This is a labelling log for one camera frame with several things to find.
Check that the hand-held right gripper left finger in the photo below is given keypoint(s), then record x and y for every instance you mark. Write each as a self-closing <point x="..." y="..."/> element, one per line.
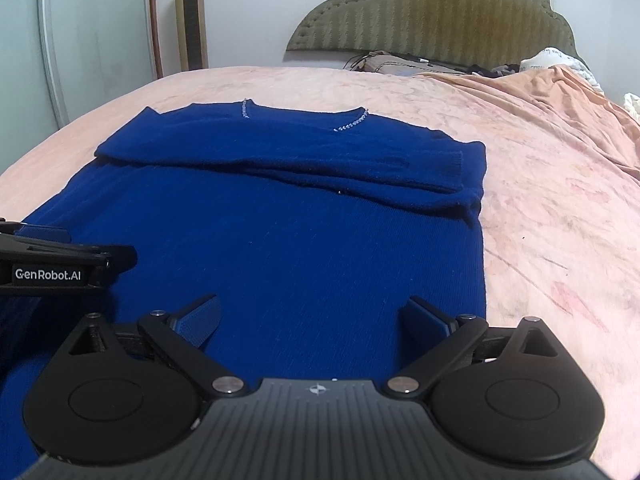
<point x="200" y="322"/>

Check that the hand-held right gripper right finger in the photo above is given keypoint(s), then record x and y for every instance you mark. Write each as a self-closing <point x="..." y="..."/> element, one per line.
<point x="425" y="322"/>

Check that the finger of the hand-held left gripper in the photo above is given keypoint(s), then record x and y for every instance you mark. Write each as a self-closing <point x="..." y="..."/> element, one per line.
<point x="120" y="256"/>
<point x="42" y="235"/>

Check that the blue beaded sweater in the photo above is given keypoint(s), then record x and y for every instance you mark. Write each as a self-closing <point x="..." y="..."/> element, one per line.
<point x="300" y="260"/>

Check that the dark clothes pile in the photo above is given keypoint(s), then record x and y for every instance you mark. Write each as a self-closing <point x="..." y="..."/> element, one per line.
<point x="495" y="70"/>

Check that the pink bed blanket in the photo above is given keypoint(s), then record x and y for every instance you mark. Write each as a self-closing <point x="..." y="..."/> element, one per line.
<point x="550" y="235"/>

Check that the floral frosted wardrobe door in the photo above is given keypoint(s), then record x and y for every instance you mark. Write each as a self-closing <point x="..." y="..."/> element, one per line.
<point x="90" y="50"/>

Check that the gold tower air conditioner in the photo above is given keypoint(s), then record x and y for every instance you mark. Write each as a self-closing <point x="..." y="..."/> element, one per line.
<point x="191" y="15"/>

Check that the peach bed sheet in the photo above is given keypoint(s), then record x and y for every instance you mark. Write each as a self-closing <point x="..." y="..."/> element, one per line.
<point x="550" y="100"/>

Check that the white crumpled quilt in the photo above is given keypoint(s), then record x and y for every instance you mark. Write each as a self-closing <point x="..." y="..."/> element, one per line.
<point x="555" y="60"/>

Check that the cream crumpled cloth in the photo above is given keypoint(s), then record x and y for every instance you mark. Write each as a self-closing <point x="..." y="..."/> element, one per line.
<point x="632" y="105"/>

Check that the olive padded headboard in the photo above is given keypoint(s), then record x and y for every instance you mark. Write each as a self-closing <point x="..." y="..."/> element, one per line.
<point x="435" y="10"/>

